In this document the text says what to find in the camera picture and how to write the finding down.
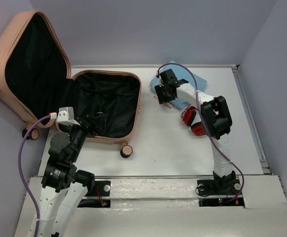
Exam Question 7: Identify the pink hard-shell suitcase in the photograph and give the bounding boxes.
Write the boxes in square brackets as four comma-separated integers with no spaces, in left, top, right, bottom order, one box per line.
[0,10,142,158]

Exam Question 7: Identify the purple camera cable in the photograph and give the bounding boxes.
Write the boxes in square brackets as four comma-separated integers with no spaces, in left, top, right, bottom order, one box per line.
[155,63,245,204]
[17,113,58,237]

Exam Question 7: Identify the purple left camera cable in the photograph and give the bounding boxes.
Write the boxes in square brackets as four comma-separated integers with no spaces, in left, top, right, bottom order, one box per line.
[17,113,58,237]

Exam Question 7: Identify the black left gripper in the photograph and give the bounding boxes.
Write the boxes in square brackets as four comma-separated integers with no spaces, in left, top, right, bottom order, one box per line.
[66,113,108,161]

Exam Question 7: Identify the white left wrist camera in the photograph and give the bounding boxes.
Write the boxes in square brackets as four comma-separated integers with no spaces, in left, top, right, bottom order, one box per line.
[56,107,80,126]

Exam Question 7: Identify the light blue cloth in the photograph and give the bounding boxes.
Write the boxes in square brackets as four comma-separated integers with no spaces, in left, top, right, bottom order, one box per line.
[150,60,207,110]

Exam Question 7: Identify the red and black headphones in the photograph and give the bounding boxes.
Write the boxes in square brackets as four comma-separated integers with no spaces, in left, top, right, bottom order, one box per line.
[181,105,206,137]

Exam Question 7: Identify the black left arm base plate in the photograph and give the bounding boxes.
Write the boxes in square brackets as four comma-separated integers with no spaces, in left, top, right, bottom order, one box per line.
[78,180,111,208]

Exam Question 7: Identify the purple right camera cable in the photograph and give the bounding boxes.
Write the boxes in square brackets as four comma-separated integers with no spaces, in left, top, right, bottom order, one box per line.
[155,63,245,204]

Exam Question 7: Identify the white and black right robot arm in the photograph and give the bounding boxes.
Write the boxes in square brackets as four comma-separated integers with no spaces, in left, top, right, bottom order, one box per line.
[155,69,243,198]

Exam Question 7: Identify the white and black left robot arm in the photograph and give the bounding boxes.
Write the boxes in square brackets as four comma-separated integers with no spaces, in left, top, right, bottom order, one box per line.
[27,116,103,237]

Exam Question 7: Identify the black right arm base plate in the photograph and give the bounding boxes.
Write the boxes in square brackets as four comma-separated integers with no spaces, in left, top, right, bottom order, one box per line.
[195,179,245,207]

